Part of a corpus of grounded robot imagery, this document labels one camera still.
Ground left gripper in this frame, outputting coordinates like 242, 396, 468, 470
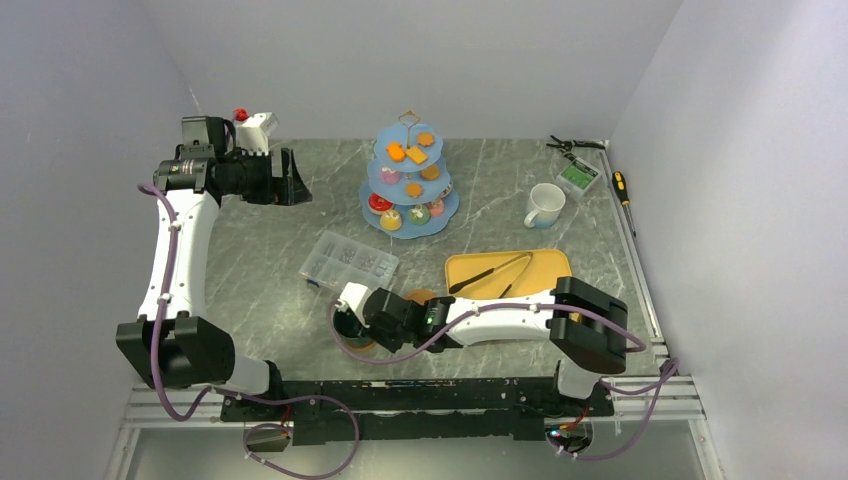
223, 147, 312, 206

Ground brown round coaster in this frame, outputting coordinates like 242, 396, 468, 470
343, 338, 377, 352
404, 289, 437, 306

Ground gold black serving tongs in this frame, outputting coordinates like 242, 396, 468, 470
445, 251, 534, 300

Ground yellow cupcake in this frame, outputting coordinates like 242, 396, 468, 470
379, 209, 403, 231

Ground red donut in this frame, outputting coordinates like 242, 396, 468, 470
367, 193, 394, 216

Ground green cupcake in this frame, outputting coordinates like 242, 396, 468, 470
408, 204, 431, 225

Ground purple cupcake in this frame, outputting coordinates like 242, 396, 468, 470
379, 167, 402, 185

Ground yellow serving tray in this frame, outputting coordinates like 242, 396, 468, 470
443, 248, 574, 301

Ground blue three-tier cake stand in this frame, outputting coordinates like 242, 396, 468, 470
359, 110, 460, 239

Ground flower shaped orange cookie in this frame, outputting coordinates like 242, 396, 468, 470
404, 182, 423, 199

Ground white chocolate drizzle donut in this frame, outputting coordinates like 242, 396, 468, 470
439, 183, 453, 199

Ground square yellow cracker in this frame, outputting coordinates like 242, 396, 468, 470
405, 146, 429, 165

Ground round orange biscuit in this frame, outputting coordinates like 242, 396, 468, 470
419, 164, 441, 181

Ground white mug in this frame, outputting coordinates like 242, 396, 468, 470
523, 183, 566, 229

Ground dark green mug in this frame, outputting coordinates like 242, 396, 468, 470
332, 310, 370, 341

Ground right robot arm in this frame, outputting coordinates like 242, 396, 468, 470
338, 276, 645, 415

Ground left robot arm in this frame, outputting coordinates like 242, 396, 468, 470
116, 111, 312, 420

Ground clear plastic screw box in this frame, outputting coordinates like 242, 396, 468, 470
299, 231, 399, 293

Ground green label plastic box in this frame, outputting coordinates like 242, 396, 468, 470
554, 155, 603, 201

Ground black pliers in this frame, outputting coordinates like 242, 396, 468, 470
545, 135, 607, 157

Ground yellow black screwdriver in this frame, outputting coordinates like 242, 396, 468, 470
611, 171, 637, 238

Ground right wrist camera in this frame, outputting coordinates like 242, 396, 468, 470
335, 282, 373, 326

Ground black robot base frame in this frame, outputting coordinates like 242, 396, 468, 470
221, 377, 614, 446

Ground aluminium rail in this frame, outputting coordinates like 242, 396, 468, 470
123, 376, 706, 429

